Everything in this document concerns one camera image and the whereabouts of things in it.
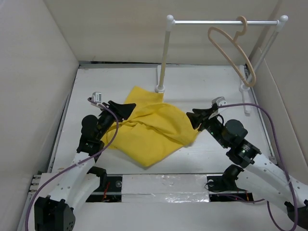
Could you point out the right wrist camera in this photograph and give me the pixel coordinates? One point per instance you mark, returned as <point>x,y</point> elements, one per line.
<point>219,101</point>

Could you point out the white clothes rack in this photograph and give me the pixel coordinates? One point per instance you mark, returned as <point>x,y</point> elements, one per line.
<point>246,83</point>

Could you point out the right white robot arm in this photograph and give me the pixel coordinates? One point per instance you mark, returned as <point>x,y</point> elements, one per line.
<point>251,170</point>

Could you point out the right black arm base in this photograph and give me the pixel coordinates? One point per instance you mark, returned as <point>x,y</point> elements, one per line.
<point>222,187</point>

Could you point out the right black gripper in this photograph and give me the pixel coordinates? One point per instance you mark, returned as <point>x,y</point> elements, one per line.
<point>196,119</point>

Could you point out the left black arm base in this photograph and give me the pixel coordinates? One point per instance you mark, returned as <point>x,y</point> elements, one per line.
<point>109,190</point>

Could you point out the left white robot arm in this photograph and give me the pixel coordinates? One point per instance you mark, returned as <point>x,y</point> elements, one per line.
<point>57,211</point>

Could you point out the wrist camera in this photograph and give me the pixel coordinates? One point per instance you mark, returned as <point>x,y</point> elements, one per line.
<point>219,101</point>
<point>96,98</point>

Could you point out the yellow trousers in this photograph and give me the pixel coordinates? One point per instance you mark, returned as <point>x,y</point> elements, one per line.
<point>154,130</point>

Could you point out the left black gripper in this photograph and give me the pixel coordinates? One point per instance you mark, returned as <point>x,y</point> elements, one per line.
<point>122,111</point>

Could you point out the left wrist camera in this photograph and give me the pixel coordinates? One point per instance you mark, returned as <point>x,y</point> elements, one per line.
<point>96,98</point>

